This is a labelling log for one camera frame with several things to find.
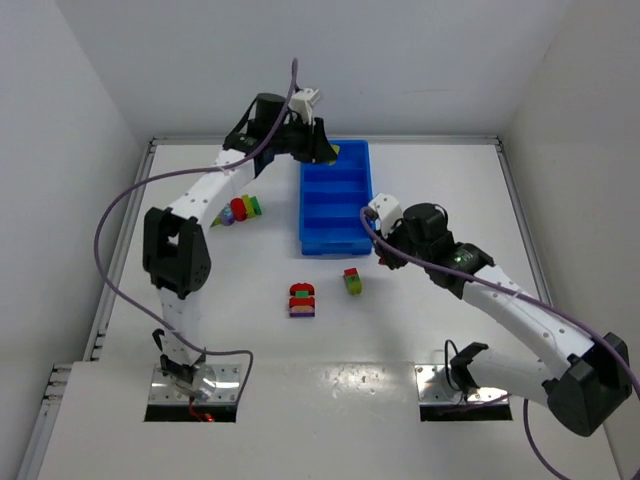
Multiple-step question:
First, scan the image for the lime lego brick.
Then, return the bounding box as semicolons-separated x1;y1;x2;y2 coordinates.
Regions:
344;275;362;295

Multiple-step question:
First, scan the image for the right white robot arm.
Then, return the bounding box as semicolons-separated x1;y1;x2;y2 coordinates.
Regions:
361;194;637;437

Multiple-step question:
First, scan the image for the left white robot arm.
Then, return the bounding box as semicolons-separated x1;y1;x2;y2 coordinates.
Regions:
143;88;337;385

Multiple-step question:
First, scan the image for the blue divided plastic tray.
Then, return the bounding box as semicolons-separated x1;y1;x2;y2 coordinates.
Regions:
298;139;373;256

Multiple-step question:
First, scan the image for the red round lego brick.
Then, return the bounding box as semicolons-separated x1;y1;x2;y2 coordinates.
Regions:
230;198;248;222

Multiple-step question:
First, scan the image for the purple round lego brick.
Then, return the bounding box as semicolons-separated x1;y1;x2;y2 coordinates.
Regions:
218;204;236;226

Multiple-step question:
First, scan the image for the red lower lego brick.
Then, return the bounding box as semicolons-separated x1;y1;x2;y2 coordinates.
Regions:
289;296;315;309

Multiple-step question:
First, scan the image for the purple base lego brick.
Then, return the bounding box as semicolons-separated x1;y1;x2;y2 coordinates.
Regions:
289;305;315;318

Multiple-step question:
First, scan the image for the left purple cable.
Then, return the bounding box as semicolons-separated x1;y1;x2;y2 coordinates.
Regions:
93;57;301;396

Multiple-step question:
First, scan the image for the purple cable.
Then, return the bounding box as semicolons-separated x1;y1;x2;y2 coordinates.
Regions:
93;57;301;396
359;205;640;480

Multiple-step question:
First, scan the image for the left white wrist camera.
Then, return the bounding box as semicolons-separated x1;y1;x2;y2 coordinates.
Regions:
289;87;322;125

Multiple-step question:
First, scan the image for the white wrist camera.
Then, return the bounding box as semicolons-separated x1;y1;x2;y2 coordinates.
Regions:
368;193;403;237
289;87;322;125

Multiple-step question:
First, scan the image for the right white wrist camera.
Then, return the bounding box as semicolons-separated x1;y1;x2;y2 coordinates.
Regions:
368;193;403;237

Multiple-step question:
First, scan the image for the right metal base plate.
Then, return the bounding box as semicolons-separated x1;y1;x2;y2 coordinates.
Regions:
414;364;509;407

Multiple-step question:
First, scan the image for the metal base plate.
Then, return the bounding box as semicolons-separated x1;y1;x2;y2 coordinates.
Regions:
148;364;241;406
414;364;509;407

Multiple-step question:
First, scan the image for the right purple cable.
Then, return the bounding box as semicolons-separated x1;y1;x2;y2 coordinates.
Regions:
359;205;640;480

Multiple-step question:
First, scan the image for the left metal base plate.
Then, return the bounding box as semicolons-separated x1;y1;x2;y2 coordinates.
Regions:
148;364;241;406

